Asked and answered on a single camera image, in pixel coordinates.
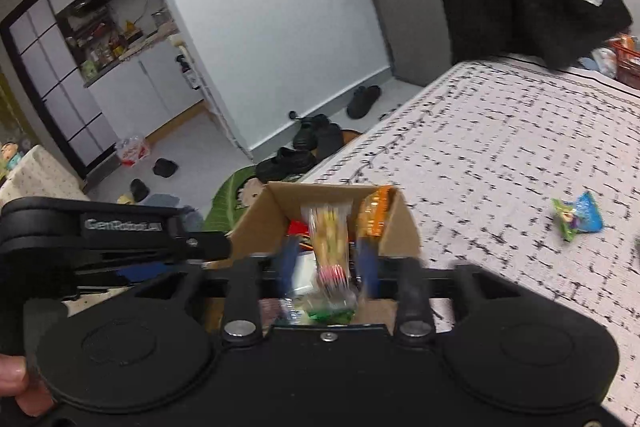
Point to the red and white snack packet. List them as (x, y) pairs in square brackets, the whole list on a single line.
[(298, 229)]

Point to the white kitchen cabinet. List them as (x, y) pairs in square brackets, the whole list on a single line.
[(145, 92)]

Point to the small blue-green snack packet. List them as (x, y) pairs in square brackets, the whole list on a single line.
[(580, 214)]

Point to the green cartoon floor mat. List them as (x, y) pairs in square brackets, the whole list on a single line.
[(230, 202)]

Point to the brown cardboard box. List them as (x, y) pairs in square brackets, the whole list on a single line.
[(280, 217)]

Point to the cluttered kitchen counter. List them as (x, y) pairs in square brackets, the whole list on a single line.
[(115, 34)]

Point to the person's left hand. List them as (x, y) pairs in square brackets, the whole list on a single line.
[(22, 387)]

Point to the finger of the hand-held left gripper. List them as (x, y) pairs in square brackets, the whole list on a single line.
[(145, 272), (210, 244)]

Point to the black-framed white panel door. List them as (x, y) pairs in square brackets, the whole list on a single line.
[(55, 97)]

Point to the pale blue plastic bag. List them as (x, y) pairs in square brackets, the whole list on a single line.
[(604, 62)]

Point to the black door stopper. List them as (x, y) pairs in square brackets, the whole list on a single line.
[(294, 113)]

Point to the orange snack packet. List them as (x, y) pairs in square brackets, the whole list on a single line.
[(375, 212)]

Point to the red snack bag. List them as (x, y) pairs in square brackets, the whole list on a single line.
[(627, 59)]

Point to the black slipper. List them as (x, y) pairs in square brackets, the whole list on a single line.
[(165, 167), (140, 190)]

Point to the clear yellow snack packet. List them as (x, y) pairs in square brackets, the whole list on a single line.
[(327, 242)]

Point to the green snack packet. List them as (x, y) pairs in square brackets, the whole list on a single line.
[(330, 314)]

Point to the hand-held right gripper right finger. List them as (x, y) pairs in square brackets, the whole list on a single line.
[(367, 268)]

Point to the patterned cloth covered table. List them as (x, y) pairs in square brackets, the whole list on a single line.
[(35, 179)]

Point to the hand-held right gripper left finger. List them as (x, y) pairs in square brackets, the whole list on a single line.
[(287, 267)]

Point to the pair of black slippers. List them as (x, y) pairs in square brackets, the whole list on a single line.
[(364, 101)]

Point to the black shoe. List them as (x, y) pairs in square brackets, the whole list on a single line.
[(317, 134), (285, 163)]

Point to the red and white bottle pack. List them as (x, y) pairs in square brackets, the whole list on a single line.
[(133, 152)]

